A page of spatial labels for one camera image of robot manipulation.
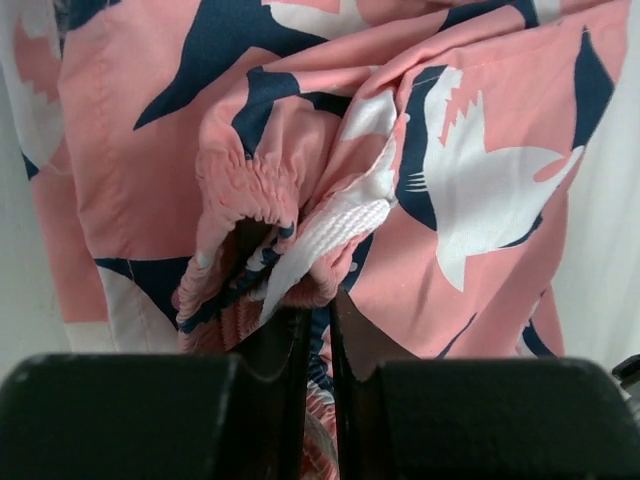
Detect pink shark print shorts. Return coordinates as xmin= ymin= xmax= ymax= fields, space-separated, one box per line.
xmin=1 ymin=1 xmax=631 ymax=479

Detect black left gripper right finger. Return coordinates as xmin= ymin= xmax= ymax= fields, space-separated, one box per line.
xmin=330 ymin=292 xmax=639 ymax=479

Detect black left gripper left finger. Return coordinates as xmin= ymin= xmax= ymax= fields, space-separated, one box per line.
xmin=1 ymin=309 xmax=309 ymax=479

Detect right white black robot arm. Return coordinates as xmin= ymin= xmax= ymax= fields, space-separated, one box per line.
xmin=612 ymin=354 xmax=640 ymax=401

